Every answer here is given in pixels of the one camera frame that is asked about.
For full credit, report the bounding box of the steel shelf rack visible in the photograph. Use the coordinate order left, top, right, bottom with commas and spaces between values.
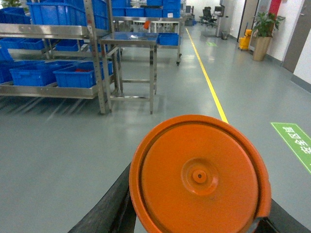
0, 0, 114, 114

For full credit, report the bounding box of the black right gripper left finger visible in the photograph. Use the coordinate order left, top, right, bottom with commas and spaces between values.
69, 165, 136, 233

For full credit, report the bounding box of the blue bin with red parts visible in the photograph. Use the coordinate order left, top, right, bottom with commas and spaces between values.
52, 61, 114, 88

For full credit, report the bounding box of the tall potted plant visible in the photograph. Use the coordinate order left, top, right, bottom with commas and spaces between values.
253, 12, 286, 62

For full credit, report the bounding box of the stainless steel table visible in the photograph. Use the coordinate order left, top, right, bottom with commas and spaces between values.
99, 32, 158, 114

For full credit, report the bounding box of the orange round cap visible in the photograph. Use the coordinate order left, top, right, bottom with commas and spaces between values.
129, 115, 272, 233

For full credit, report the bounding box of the yellow mop bucket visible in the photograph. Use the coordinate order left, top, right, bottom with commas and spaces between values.
239, 29, 252, 50

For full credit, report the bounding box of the grey trash bin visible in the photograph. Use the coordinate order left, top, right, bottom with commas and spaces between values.
221, 31, 228, 40

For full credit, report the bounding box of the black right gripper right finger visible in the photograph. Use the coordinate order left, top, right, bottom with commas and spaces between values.
253, 199, 311, 233

